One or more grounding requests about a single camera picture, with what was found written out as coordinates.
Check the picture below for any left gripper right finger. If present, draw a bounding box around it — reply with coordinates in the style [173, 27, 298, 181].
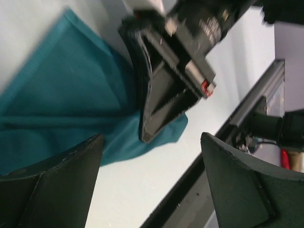
[201, 133, 304, 228]

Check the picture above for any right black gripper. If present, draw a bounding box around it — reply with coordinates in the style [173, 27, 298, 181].
[118, 0, 255, 143]

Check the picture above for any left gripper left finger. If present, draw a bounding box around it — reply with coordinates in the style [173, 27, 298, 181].
[0, 134, 104, 228]

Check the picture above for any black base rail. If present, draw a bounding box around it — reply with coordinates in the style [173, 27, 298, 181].
[143, 60, 285, 228]

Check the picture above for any teal satin napkin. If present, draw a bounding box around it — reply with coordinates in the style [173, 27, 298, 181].
[0, 9, 188, 175]

